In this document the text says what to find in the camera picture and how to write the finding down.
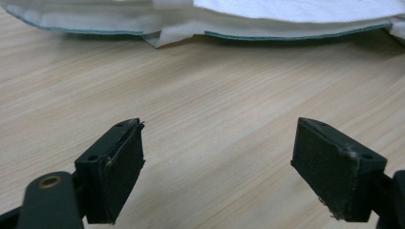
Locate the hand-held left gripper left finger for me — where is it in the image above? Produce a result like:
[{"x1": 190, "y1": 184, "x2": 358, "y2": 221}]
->
[{"x1": 74, "y1": 117, "x2": 146, "y2": 225}]

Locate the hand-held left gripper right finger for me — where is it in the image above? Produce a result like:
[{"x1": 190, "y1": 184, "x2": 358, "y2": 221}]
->
[{"x1": 289, "y1": 116, "x2": 388, "y2": 223}]

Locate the white cloth with teal edge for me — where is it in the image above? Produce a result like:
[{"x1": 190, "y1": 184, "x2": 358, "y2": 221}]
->
[{"x1": 0, "y1": 0, "x2": 405, "y2": 49}]

